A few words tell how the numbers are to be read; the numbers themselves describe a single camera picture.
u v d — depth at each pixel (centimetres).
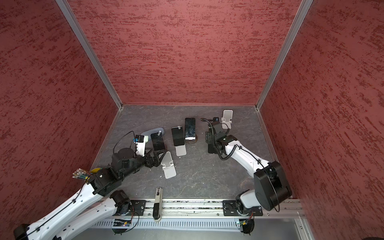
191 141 99
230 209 74
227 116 105
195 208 76
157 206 71
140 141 61
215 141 65
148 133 89
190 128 95
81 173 69
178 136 90
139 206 74
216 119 77
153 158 63
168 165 83
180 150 94
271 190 41
